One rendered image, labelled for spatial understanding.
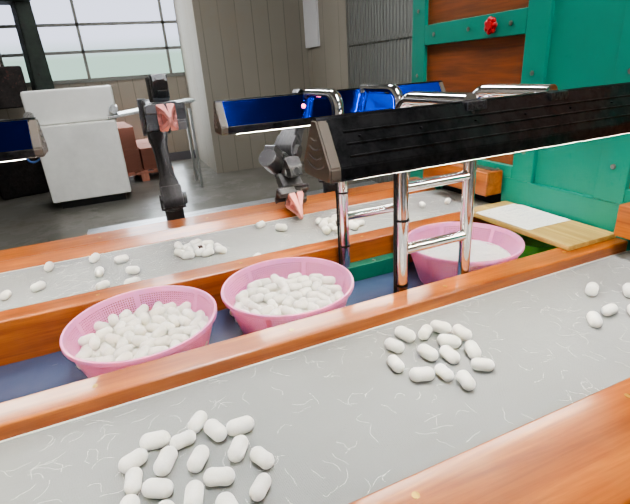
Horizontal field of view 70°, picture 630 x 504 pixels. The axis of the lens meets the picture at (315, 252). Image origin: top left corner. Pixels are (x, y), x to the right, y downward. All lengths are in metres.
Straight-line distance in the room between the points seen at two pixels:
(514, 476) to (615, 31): 0.95
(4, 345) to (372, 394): 0.71
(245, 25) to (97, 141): 2.23
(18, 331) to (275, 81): 5.34
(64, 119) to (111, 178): 0.69
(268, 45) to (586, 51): 5.09
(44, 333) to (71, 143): 4.17
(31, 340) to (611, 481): 0.95
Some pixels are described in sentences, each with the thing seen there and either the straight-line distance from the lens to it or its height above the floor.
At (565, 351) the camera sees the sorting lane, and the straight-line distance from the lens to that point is 0.81.
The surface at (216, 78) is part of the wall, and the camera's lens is 5.91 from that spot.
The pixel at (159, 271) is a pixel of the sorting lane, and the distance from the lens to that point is 1.14.
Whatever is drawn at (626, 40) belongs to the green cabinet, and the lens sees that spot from 1.20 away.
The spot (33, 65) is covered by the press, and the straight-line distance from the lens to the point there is 6.42.
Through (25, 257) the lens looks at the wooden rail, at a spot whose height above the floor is 0.76.
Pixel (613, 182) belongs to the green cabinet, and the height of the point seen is 0.89.
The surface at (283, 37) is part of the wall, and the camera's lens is 6.16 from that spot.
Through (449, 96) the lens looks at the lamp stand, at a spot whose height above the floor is 1.12.
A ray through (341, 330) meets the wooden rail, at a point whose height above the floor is 0.75.
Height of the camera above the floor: 1.17
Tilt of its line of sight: 22 degrees down
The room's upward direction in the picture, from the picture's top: 4 degrees counter-clockwise
